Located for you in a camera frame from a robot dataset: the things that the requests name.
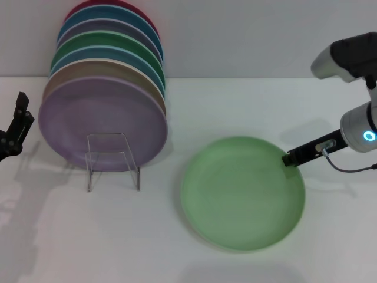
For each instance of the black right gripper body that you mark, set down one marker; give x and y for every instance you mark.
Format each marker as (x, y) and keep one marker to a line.
(312, 148)

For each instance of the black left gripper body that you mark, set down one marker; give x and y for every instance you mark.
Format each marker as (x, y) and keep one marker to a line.
(7, 148)

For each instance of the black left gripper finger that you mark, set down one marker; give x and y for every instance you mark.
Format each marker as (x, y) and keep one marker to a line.
(28, 119)
(21, 101)

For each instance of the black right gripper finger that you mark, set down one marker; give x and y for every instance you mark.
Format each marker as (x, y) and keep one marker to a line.
(288, 160)

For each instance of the light green plate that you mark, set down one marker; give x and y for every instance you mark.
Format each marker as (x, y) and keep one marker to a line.
(241, 197)

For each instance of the beige plate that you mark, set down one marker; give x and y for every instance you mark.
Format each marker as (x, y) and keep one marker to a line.
(88, 69)

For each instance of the lilac plate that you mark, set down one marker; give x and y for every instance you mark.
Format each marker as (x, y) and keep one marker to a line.
(103, 118)

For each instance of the light blue plate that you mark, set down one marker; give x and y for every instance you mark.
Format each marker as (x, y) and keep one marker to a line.
(97, 53)

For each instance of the dark green plate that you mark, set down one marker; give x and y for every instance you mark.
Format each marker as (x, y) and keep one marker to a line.
(103, 39)

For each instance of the maroon plate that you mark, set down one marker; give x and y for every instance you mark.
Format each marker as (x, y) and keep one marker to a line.
(73, 7)

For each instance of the grey purple plate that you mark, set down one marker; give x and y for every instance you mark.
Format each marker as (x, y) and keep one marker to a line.
(100, 25)

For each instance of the teal blue plate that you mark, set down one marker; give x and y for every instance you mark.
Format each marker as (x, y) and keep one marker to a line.
(100, 13)

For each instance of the clear acrylic plate rack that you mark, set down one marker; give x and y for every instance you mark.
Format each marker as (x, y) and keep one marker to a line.
(138, 179)

